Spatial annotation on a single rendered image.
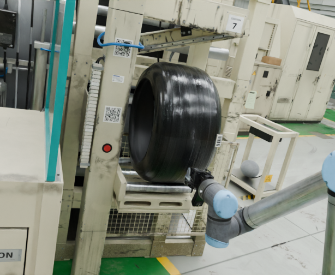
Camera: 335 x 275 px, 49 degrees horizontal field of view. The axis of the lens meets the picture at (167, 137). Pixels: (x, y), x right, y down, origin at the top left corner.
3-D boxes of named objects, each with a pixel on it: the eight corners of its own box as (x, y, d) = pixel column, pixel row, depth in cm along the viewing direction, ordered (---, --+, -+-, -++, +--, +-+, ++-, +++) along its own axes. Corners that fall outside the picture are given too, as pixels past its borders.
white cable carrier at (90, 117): (79, 167, 168) (94, 63, 153) (78, 162, 172) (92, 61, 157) (89, 168, 169) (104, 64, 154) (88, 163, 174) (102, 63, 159)
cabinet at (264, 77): (227, 137, 608) (247, 61, 570) (205, 125, 652) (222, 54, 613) (264, 136, 662) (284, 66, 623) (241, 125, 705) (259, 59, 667)
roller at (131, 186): (121, 192, 170) (124, 186, 167) (120, 185, 173) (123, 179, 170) (191, 195, 182) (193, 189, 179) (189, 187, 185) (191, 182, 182)
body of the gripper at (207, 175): (205, 167, 157) (219, 177, 145) (202, 186, 158) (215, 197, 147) (189, 166, 154) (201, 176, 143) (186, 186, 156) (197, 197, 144)
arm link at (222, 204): (215, 221, 129) (217, 195, 127) (200, 207, 141) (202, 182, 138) (238, 219, 132) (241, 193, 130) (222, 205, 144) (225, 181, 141)
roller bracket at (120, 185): (117, 202, 166) (121, 182, 163) (104, 164, 201) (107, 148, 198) (125, 202, 167) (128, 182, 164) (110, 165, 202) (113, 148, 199)
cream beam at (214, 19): (132, 16, 175) (138, -17, 170) (122, 13, 197) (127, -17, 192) (243, 39, 196) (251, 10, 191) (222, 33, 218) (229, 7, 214)
